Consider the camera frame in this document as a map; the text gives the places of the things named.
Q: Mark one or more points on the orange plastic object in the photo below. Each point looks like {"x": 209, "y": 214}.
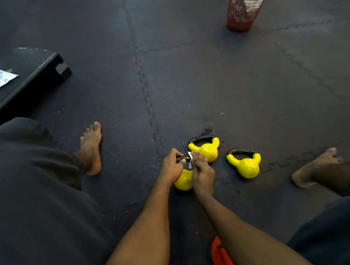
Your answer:
{"x": 222, "y": 258}

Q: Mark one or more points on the person's leg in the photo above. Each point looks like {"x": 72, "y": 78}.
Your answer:
{"x": 329, "y": 228}
{"x": 35, "y": 200}

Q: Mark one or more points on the person's left foot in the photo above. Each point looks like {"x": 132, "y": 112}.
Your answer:
{"x": 91, "y": 151}

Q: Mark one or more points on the red mesh waste bin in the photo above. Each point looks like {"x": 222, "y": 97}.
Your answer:
{"x": 242, "y": 13}

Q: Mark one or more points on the person's foot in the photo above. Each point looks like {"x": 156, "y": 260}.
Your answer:
{"x": 311, "y": 173}
{"x": 91, "y": 151}

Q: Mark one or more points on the black step platform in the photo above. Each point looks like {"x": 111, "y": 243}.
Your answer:
{"x": 28, "y": 74}

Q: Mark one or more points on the white printed packet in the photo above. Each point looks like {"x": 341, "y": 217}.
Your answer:
{"x": 0, "y": 77}

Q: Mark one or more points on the person's left leg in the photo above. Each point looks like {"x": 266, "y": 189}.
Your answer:
{"x": 35, "y": 200}

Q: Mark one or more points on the person's right forearm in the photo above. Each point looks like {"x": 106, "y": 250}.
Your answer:
{"x": 245, "y": 242}

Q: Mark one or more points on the person's right fingers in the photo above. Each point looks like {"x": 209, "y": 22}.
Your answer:
{"x": 198, "y": 161}

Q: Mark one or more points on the white wipe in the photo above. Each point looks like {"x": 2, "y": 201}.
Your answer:
{"x": 190, "y": 156}

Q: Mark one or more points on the person's right hand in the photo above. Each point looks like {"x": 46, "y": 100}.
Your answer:
{"x": 203, "y": 179}

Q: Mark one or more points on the person's right foot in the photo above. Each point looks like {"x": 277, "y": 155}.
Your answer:
{"x": 311, "y": 173}

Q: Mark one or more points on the person's left hand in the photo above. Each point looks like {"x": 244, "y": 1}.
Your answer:
{"x": 170, "y": 171}

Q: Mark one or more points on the person's right leg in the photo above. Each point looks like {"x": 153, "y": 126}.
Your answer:
{"x": 329, "y": 228}

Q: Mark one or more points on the person's left thumb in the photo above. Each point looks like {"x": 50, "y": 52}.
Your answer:
{"x": 181, "y": 161}

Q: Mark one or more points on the person's left forearm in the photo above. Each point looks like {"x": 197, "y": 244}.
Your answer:
{"x": 148, "y": 230}

